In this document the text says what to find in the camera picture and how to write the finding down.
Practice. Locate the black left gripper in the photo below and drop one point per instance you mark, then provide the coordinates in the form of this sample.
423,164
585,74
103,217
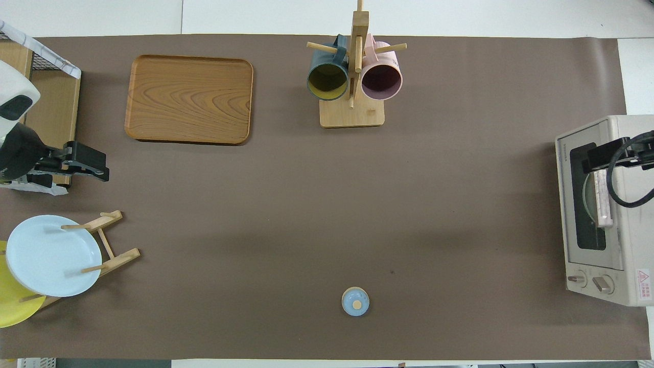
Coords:
76,158

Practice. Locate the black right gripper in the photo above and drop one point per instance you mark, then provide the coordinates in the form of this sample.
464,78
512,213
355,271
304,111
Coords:
636,151

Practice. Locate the pale green plate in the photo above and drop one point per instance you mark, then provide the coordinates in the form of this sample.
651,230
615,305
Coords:
588,204

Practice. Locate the oven door with glass window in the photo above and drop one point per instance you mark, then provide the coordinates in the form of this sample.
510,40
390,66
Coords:
580,235

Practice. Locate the beige toaster oven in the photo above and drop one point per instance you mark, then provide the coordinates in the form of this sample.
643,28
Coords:
633,255

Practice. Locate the wooden two-tier shelf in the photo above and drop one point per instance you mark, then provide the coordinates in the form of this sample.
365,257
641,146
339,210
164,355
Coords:
51,117

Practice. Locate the light blue plate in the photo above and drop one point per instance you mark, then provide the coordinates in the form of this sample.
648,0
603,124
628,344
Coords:
46,255

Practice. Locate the wooden plate rack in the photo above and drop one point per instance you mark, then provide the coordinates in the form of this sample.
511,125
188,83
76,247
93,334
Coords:
120,258

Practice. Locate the white checked cloth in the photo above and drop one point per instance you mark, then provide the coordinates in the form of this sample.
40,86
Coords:
71,70

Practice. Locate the brown wooden tray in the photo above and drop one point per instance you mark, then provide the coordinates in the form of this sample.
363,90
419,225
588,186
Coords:
189,99

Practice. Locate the yellow plate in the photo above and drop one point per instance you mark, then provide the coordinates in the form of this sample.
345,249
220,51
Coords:
13,309

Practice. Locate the pink mug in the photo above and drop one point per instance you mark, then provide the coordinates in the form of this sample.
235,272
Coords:
381,82

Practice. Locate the brown table mat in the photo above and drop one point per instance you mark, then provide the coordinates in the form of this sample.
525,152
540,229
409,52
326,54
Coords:
357,204

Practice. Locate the wooden mug tree stand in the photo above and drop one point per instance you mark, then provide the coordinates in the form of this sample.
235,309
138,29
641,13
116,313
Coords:
352,115

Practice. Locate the dark blue mug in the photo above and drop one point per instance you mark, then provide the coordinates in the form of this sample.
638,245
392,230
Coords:
327,82

